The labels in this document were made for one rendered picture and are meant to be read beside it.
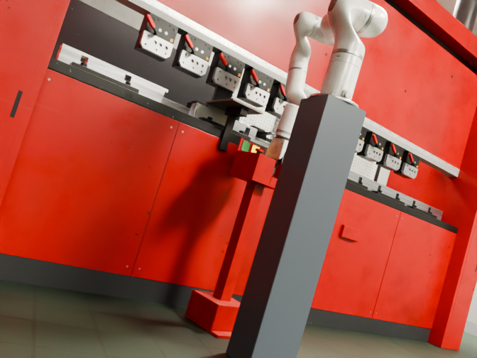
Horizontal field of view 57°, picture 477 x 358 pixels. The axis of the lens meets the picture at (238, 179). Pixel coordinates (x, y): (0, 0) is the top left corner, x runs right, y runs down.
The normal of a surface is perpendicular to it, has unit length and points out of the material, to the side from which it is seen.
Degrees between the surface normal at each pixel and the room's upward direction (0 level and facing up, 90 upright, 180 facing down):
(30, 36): 90
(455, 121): 90
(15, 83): 90
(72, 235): 90
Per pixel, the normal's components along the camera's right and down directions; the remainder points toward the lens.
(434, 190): -0.80, -0.28
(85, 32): 0.53, 0.10
